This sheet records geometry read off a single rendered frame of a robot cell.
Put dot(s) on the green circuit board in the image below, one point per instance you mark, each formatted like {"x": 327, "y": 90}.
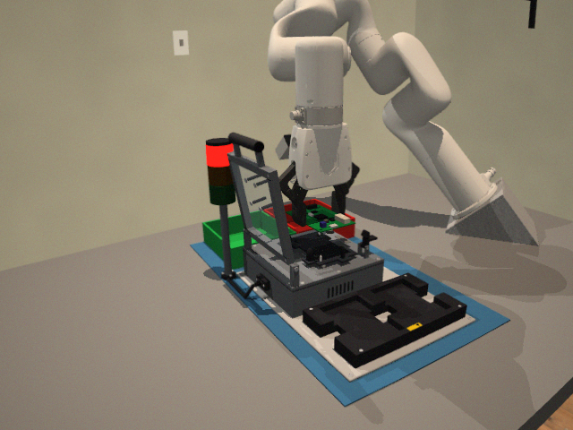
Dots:
{"x": 322, "y": 219}

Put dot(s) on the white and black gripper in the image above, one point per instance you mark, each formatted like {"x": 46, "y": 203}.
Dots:
{"x": 318, "y": 157}

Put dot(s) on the red bin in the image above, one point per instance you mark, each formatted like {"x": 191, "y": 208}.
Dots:
{"x": 347, "y": 232}

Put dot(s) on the green bin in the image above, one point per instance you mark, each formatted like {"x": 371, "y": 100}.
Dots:
{"x": 212, "y": 237}

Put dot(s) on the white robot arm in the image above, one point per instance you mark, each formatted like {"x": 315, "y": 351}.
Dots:
{"x": 316, "y": 65}

